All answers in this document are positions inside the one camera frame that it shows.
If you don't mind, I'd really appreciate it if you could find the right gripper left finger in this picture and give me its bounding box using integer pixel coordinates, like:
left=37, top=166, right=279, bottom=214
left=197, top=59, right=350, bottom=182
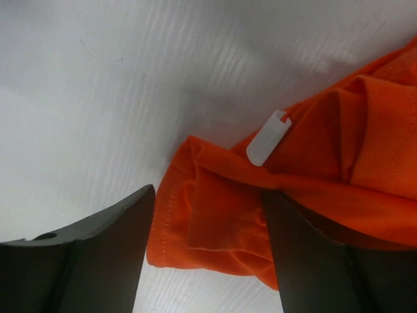
left=1, top=185, right=155, bottom=312

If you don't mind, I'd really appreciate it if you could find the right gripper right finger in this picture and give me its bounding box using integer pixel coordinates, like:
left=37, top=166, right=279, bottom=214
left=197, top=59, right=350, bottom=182
left=262, top=190, right=416, bottom=312

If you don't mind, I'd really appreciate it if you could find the orange t shirt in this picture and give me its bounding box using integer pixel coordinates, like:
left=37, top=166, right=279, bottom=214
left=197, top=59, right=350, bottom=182
left=147, top=41, right=416, bottom=289

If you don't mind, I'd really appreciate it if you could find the white shirt label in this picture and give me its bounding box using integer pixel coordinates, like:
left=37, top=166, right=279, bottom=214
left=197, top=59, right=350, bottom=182
left=246, top=110, right=292, bottom=167

